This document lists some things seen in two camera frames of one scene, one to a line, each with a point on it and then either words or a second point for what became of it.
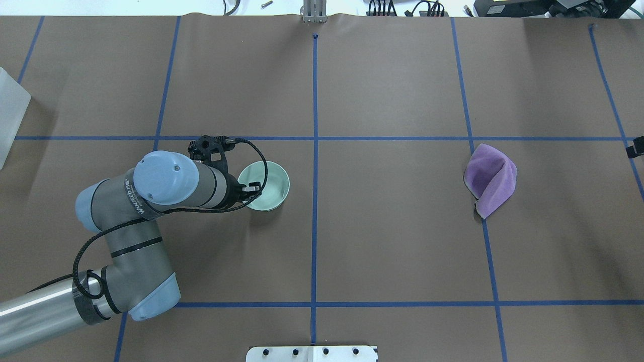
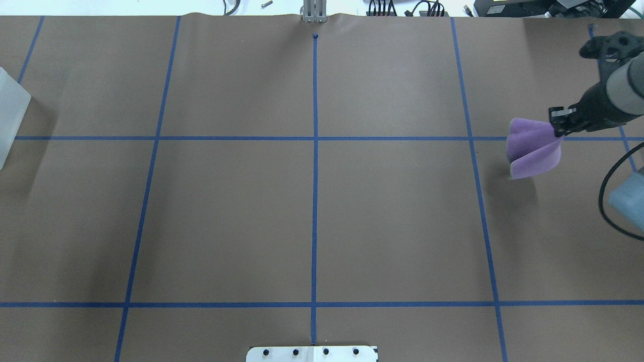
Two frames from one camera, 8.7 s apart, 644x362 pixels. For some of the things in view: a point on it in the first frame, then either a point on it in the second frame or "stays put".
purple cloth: (491, 177) to (533, 148)
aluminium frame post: (315, 11) stays put
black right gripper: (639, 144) to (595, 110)
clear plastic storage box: (14, 101) stays put
